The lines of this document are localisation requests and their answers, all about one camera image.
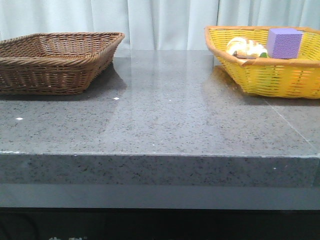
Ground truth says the toy croissant bread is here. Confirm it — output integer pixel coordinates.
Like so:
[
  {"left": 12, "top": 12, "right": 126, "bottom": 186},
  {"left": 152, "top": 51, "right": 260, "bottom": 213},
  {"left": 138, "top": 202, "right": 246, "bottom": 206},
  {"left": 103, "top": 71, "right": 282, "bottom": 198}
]
[{"left": 225, "top": 37, "right": 268, "bottom": 59}]

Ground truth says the yellow wicker basket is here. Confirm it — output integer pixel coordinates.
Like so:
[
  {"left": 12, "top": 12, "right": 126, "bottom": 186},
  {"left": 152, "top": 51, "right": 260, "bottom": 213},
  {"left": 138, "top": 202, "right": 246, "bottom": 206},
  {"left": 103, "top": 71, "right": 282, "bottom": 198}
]
[{"left": 205, "top": 25, "right": 320, "bottom": 99}]

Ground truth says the green plastic leaf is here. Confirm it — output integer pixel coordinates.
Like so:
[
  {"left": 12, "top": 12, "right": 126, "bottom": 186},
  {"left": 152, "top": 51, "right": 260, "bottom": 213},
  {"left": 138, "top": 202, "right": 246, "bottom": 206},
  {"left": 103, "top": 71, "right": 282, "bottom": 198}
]
[{"left": 259, "top": 51, "right": 268, "bottom": 58}]

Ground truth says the white curtain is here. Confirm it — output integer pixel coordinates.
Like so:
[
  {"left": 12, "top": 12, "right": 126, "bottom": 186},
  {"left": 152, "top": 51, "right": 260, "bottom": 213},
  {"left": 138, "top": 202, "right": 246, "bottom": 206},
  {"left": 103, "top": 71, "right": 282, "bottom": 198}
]
[{"left": 0, "top": 0, "right": 320, "bottom": 50}]

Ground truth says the brown wicker basket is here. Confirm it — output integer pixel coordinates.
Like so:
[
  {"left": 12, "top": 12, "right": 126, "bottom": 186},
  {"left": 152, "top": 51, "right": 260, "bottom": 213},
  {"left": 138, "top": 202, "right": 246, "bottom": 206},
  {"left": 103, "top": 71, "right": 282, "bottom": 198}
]
[{"left": 0, "top": 32, "right": 125, "bottom": 96}]

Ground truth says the purple foam cube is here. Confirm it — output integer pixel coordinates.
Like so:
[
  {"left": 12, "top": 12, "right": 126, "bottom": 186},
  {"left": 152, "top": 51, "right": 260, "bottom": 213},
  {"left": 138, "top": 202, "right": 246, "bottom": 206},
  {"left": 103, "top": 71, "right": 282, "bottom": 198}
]
[{"left": 266, "top": 28, "right": 303, "bottom": 59}]

